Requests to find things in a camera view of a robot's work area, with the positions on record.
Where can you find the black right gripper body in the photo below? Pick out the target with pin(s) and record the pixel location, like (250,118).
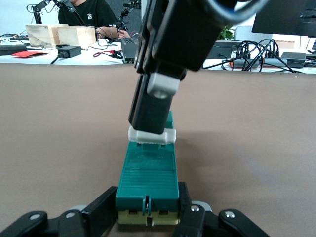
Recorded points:
(172,37)

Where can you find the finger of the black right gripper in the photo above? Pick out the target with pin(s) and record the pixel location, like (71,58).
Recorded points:
(136,103)
(153,111)

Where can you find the green potted plant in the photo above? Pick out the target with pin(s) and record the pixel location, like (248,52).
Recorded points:
(227,33)

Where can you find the grey orange power strip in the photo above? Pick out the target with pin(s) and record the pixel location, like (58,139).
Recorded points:
(271,62)

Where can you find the large wooden block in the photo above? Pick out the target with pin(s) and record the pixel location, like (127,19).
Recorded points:
(39,34)

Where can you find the person in black shirt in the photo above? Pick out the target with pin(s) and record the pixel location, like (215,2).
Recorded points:
(93,12)

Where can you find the small wooden block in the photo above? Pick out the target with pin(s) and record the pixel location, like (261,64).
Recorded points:
(76,35)

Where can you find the grey chair back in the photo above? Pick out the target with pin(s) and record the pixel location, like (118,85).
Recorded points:
(251,32)

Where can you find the red paper sheet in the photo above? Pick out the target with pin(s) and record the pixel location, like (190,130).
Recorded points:
(27,53)

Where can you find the black metal box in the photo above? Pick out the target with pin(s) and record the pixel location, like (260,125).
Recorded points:
(128,47)

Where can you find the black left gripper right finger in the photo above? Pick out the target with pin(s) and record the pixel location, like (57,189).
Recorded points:
(197,224)

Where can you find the green load switch white lever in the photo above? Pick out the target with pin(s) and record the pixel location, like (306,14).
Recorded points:
(148,177)

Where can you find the flat black device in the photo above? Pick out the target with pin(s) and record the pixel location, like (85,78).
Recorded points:
(12,49)

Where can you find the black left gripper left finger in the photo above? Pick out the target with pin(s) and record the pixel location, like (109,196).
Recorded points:
(74,224)

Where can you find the black computer monitor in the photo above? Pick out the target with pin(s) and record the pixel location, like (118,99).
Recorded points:
(284,14)

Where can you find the black power adapter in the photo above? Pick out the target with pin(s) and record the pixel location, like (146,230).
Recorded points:
(293,59)
(70,51)

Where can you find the dark grey flat device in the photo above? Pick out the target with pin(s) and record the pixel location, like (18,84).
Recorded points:
(219,49)

